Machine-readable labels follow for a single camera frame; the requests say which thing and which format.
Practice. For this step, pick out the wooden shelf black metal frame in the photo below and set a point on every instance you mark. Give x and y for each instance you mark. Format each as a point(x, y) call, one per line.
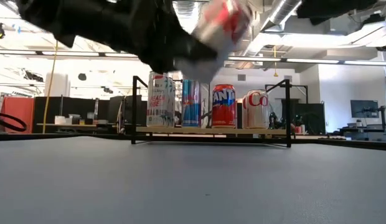
point(211, 130)

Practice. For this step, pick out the yellow hanging pendant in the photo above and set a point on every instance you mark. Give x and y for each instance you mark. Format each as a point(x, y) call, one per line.
point(275, 74)

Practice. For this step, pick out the wooden background bench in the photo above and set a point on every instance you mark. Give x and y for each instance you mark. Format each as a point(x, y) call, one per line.
point(71, 125)

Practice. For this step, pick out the silver ventilation duct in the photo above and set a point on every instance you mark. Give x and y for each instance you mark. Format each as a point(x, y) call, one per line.
point(283, 12)

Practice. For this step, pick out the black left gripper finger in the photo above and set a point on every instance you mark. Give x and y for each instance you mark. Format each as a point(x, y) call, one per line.
point(180, 53)

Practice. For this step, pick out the red Fanta can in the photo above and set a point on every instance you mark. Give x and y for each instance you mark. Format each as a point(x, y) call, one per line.
point(223, 107)

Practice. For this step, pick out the blue grey table mat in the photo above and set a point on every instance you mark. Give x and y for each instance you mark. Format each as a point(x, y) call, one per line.
point(193, 186)

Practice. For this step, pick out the black can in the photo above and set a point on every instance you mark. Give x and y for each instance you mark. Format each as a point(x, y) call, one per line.
point(160, 102)

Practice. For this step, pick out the black room divider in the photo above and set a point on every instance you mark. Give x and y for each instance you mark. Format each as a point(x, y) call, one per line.
point(74, 109)

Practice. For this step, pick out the long ceiling light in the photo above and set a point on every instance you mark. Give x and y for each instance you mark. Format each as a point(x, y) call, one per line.
point(71, 53)
point(305, 60)

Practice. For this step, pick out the orange room panel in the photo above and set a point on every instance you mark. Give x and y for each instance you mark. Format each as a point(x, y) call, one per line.
point(18, 109)

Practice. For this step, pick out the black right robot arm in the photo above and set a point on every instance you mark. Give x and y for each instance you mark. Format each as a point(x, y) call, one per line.
point(333, 7)

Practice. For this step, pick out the blue silver Red Bull can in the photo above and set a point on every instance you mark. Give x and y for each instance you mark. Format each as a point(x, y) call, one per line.
point(191, 105)

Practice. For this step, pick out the white containers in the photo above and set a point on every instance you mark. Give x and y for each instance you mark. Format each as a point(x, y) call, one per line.
point(59, 120)

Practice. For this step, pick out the black room panel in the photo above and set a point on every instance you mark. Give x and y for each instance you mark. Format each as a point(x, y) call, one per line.
point(311, 113)

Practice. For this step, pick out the dark wall monitor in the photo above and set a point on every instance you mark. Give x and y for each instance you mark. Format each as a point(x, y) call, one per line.
point(364, 109)

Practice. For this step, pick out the background desk with equipment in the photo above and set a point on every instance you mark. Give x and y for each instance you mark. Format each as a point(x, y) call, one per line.
point(367, 133)

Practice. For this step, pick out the black round hanging lamp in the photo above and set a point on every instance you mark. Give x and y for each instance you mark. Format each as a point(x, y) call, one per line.
point(82, 76)

